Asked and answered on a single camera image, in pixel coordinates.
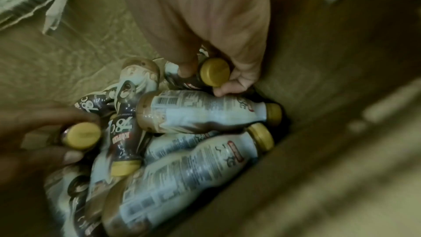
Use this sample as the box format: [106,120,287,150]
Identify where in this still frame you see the cardboard box of coffee bottles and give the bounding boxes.
[0,0,421,237]

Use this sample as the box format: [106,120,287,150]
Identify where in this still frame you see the coffee bottles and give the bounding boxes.
[44,57,286,237]

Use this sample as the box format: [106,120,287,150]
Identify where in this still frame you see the person's right hand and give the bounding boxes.
[111,0,272,97]

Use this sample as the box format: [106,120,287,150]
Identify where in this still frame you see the yellow-capped drink bottle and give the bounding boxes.
[162,57,232,92]
[58,121,103,151]

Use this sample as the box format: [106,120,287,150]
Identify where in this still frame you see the person's left hand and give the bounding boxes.
[0,105,103,195]

